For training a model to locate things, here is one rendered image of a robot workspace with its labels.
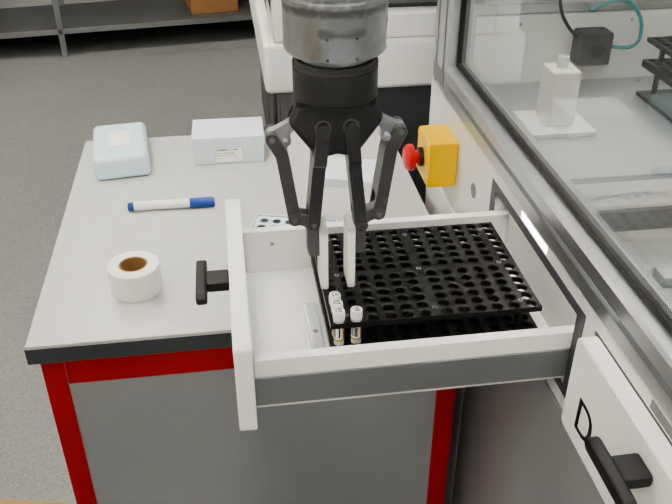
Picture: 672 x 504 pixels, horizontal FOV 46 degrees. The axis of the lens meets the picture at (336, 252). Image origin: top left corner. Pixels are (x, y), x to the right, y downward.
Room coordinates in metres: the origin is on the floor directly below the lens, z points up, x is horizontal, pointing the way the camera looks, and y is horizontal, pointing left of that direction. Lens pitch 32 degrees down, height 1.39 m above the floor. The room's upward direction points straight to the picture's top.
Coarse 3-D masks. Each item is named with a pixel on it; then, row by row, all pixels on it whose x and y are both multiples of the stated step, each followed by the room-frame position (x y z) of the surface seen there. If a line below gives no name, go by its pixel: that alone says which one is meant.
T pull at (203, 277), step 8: (200, 264) 0.73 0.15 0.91; (200, 272) 0.71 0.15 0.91; (208, 272) 0.71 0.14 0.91; (216, 272) 0.71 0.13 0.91; (224, 272) 0.71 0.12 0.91; (200, 280) 0.69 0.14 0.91; (208, 280) 0.70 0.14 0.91; (216, 280) 0.70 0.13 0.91; (224, 280) 0.70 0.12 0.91; (200, 288) 0.68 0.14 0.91; (208, 288) 0.69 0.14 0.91; (216, 288) 0.69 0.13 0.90; (224, 288) 0.69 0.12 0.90; (200, 296) 0.67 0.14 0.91; (200, 304) 0.67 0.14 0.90
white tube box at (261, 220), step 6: (258, 216) 1.03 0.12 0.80; (264, 216) 1.03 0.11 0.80; (270, 216) 1.03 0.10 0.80; (276, 216) 1.03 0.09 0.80; (282, 216) 1.03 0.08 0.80; (258, 222) 1.02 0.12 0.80; (264, 222) 1.03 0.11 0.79; (270, 222) 1.02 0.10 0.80; (276, 222) 1.03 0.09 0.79; (282, 222) 1.02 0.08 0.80; (288, 222) 1.02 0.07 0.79
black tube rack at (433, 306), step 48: (336, 240) 0.80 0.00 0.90; (384, 240) 0.80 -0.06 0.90; (432, 240) 0.80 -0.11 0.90; (480, 240) 0.80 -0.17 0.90; (384, 288) 0.70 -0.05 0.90; (432, 288) 0.70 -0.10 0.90; (480, 288) 0.70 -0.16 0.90; (528, 288) 0.70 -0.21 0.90; (384, 336) 0.65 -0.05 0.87; (432, 336) 0.65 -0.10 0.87
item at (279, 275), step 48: (288, 240) 0.83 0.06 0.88; (288, 288) 0.79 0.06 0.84; (288, 336) 0.69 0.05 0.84; (480, 336) 0.62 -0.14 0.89; (528, 336) 0.62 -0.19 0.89; (288, 384) 0.59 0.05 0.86; (336, 384) 0.59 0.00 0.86; (384, 384) 0.60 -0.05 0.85; (432, 384) 0.61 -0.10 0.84; (480, 384) 0.62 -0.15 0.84
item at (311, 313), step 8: (304, 304) 0.74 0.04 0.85; (312, 304) 0.74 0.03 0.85; (312, 312) 0.72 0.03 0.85; (312, 320) 0.71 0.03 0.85; (312, 328) 0.69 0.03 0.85; (320, 328) 0.69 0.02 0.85; (312, 336) 0.68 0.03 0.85; (320, 336) 0.68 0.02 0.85; (312, 344) 0.67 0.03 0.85; (320, 344) 0.67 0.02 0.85
